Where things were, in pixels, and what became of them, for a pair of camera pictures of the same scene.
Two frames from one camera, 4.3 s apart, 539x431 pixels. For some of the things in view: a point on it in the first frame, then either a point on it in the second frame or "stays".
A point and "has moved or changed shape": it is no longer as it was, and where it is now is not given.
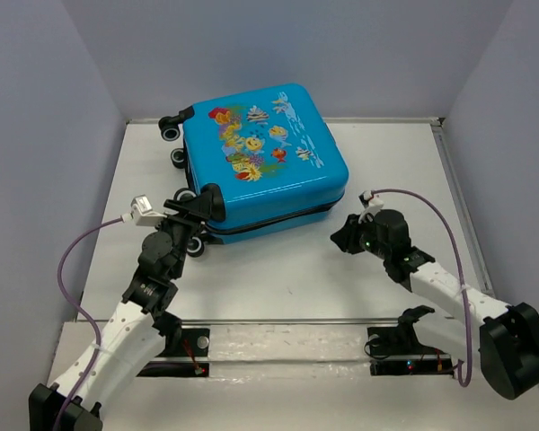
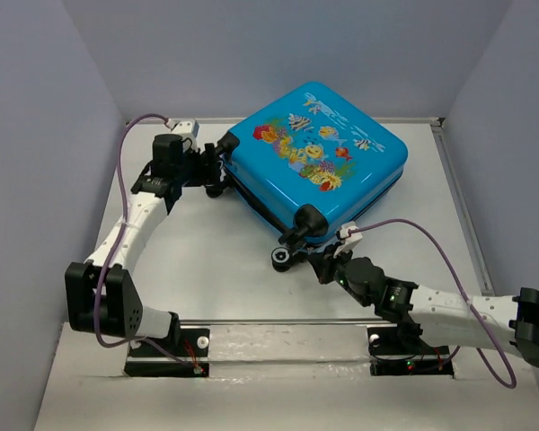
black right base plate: (396, 350) stays
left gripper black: (202, 205) -> (206, 174)
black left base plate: (193, 342) stays
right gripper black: (345, 236) -> (322, 262)
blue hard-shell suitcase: (264, 162) has moved or changed shape
